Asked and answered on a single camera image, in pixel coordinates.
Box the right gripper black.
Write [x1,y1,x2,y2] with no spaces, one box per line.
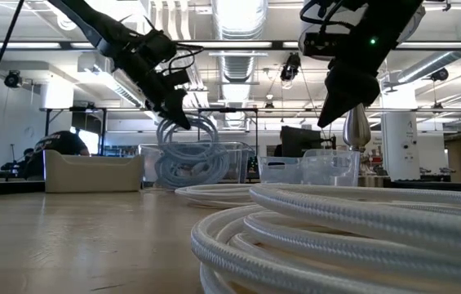
[317,58,382,129]

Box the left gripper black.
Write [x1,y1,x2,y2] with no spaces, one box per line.
[111,29,193,131]

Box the light blue cable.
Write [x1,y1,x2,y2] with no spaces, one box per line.
[154,142,231,189]
[155,114,219,148]

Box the silver metal lamp base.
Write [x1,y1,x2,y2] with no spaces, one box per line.
[342,102,383,189]

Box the dark computer monitor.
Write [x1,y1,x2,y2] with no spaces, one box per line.
[281,125,323,158]

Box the small clear plastic bin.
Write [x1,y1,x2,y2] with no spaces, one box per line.
[258,149,361,188]

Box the white round column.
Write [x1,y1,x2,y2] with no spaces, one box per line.
[380,83,419,181]

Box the black overhead bar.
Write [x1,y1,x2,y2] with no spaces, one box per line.
[0,39,461,52]

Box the large clear plastic bin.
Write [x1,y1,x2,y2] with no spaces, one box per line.
[138,140,255,189]

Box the clear plastic container left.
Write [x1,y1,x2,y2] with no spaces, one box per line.
[42,149,144,194]

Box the person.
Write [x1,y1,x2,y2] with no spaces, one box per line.
[24,130,91,180]

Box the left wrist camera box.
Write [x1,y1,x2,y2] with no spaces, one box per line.
[163,68,193,87]

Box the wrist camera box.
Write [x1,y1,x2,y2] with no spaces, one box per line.
[298,29,339,58]
[163,68,193,87]

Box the black metal rack frame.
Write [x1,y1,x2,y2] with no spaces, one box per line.
[40,105,260,158]

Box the black ceiling camera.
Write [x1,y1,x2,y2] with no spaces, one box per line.
[3,69,23,89]
[279,51,301,82]
[429,67,450,82]

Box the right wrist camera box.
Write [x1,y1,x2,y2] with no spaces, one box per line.
[298,29,339,58]

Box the white braided coiled cable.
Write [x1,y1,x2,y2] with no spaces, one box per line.
[190,182,461,294]
[174,183,264,210]

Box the wide silver ventilation duct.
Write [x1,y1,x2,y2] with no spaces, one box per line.
[211,0,270,82]

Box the slim silver ventilation duct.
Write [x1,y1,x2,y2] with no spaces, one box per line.
[395,20,461,85]

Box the black aluminium table frame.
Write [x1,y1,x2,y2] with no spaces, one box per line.
[0,178,461,198]

